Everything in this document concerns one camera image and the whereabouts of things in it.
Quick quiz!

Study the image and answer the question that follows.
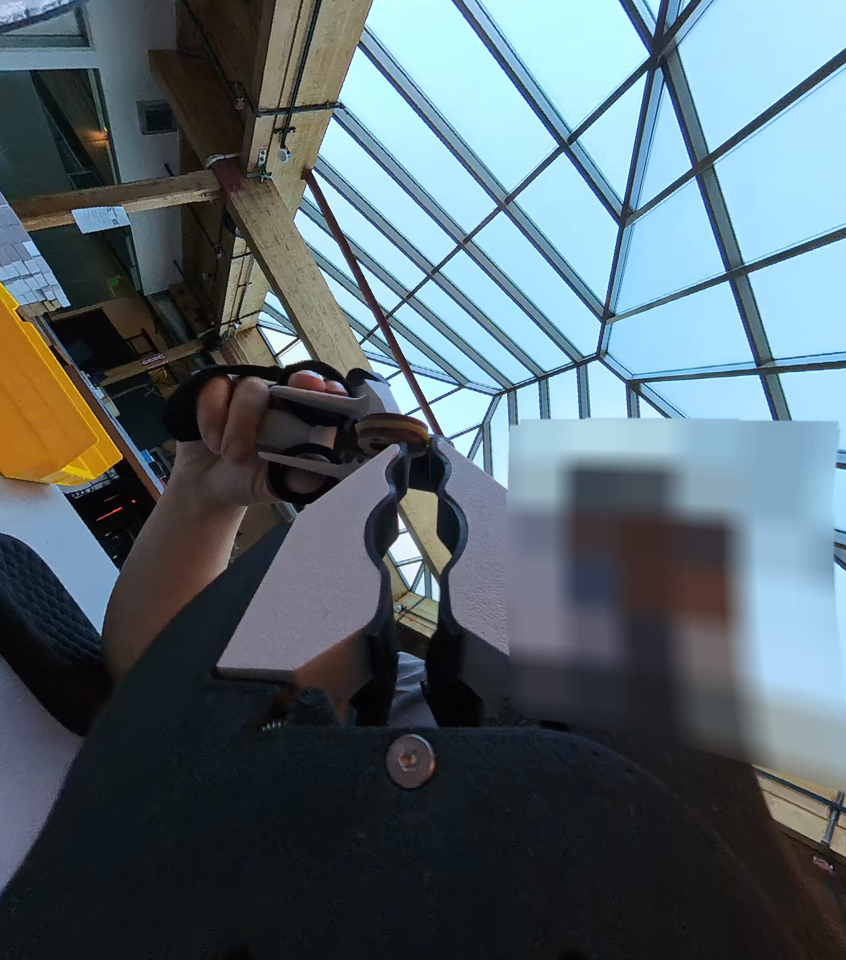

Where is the glass skylight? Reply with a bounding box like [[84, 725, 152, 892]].
[[256, 0, 846, 774]]

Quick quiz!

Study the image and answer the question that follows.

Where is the red pipe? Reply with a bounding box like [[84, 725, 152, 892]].
[[303, 171, 445, 438]]

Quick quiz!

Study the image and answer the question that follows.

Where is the white paper notice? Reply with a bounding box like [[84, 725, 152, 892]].
[[72, 205, 130, 234]]

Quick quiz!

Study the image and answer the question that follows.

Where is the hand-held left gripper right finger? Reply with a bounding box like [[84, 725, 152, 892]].
[[399, 433, 511, 727]]

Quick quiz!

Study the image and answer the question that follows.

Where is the round wooden disc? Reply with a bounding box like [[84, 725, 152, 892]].
[[354, 412, 431, 460]]

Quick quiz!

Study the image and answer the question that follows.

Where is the wooden roof beam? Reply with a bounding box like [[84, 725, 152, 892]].
[[10, 171, 223, 232], [149, 0, 461, 601]]

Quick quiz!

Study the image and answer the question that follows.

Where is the person's grey shirt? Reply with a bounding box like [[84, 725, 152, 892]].
[[393, 651, 439, 729]]

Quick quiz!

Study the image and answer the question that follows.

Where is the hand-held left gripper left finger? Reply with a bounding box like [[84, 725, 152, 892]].
[[216, 444, 403, 727]]

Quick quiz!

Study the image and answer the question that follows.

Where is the person's right hand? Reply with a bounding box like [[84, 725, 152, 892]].
[[168, 371, 352, 513]]

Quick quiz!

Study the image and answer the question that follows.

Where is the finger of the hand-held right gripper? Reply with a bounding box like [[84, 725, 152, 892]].
[[318, 444, 398, 481], [348, 367, 397, 414]]

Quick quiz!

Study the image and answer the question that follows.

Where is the black wrist rest pad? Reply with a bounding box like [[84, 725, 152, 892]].
[[0, 532, 112, 736]]

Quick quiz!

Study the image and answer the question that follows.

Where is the person's right forearm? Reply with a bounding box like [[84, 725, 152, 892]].
[[102, 480, 296, 687]]

